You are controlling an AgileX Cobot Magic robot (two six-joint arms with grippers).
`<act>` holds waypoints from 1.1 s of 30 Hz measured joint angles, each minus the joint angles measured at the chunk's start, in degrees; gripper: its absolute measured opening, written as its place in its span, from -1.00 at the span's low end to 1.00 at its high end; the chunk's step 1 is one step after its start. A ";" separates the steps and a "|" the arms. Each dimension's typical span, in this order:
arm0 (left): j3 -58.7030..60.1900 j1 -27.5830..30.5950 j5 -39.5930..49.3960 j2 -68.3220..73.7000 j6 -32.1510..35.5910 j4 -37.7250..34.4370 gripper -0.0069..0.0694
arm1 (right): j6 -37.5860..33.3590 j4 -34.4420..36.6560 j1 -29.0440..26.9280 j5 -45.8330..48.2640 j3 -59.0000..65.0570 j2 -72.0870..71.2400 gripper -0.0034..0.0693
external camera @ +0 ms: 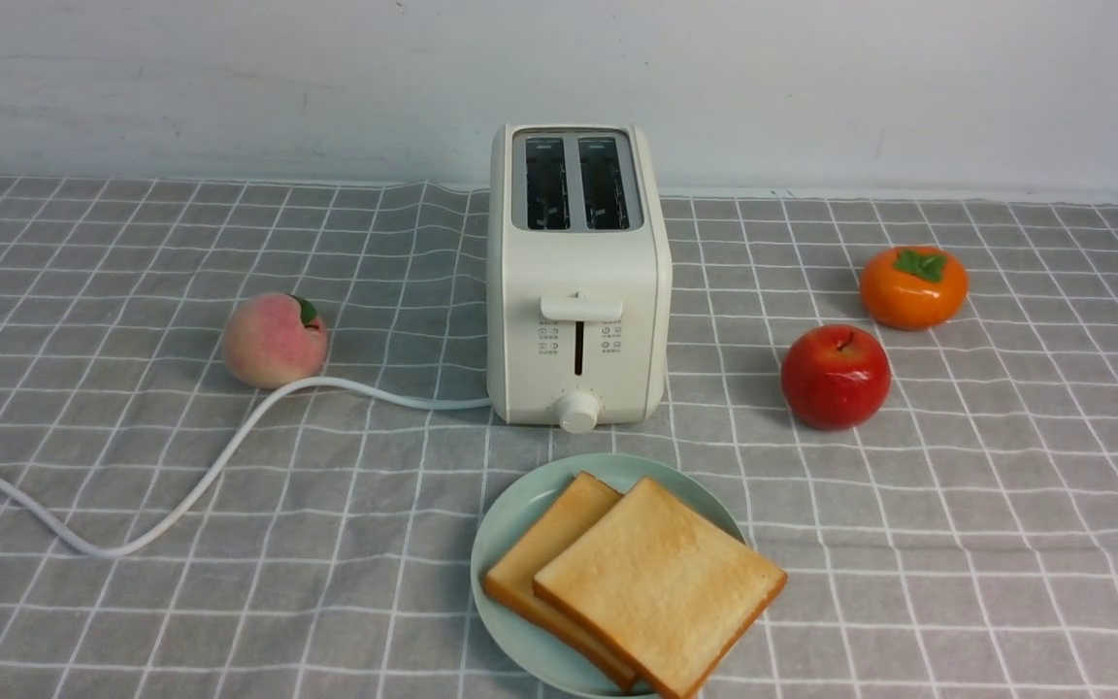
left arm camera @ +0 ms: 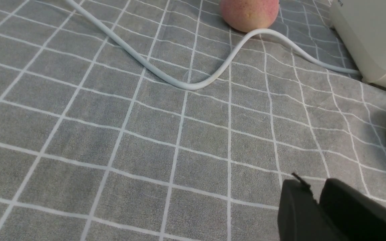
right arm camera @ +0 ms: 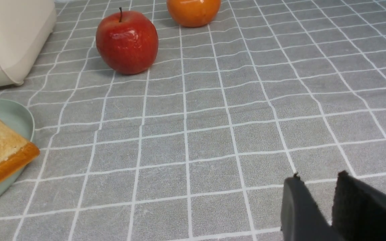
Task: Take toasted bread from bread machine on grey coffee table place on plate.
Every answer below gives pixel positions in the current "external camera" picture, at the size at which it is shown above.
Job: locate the red fake apple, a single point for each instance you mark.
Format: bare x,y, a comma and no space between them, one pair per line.
835,376

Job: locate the toast slice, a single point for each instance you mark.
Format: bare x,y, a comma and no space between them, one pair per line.
663,586
510,580

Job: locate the light green round plate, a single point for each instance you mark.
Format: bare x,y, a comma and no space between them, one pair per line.
535,651

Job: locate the white two-slot toaster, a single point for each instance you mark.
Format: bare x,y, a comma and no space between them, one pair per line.
578,277

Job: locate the orange fake persimmon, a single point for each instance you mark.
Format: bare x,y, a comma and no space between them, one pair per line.
913,287

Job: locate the grey checked tablecloth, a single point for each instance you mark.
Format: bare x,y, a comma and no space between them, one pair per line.
961,543

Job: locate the pink fake peach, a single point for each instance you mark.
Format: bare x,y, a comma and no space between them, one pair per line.
274,339

